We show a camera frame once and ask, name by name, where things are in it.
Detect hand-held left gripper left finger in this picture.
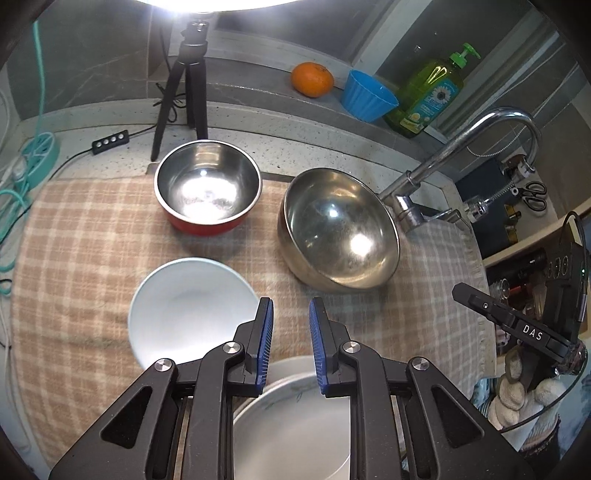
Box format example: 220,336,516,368
48,296,274,480

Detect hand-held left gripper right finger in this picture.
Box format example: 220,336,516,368
308,296,541,480

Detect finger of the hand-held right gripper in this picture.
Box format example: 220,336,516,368
451,282,518,329

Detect light blue bowl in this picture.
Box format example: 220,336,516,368
128,257,262,370

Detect white leaf print plate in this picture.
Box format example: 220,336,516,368
232,373,352,480

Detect large steel bowl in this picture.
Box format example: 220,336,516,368
277,168,400,292

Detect red steel bowl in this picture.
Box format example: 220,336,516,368
153,141,263,237

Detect person's right forearm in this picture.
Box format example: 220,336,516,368
522,413,585,462

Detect person's right hand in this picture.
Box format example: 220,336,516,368
487,344,561,430

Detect clear glass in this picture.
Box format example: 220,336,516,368
489,277,513,301

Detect dark bottle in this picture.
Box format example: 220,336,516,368
489,249,548,282

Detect wooden shelf unit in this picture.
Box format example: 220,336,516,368
480,203,591,324

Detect dark blue knife block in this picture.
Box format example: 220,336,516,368
471,157,555,250

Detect blue white patterned cloth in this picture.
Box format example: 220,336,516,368
473,376,504,416

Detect flexible metal sprayer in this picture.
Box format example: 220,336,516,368
463,159,539,220

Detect black scissors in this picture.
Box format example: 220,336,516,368
522,181,548,212

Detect chrome faucet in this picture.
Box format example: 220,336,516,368
379,107,542,234

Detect checked table cloth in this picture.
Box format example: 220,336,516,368
10,173,497,469

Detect green dish soap bottle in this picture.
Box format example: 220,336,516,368
385,42,481,139

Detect blue ribbed cup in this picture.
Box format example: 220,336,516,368
341,69,400,123

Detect black inline remote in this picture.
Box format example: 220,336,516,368
91,130,129,152

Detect orange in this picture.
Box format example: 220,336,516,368
291,62,334,99

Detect black tripod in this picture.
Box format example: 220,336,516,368
150,21,209,162

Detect white window frame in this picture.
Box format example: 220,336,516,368
351,0,591,139

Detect black power cable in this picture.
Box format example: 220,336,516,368
48,127,158,181

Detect teal cable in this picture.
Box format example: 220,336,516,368
0,18,51,296

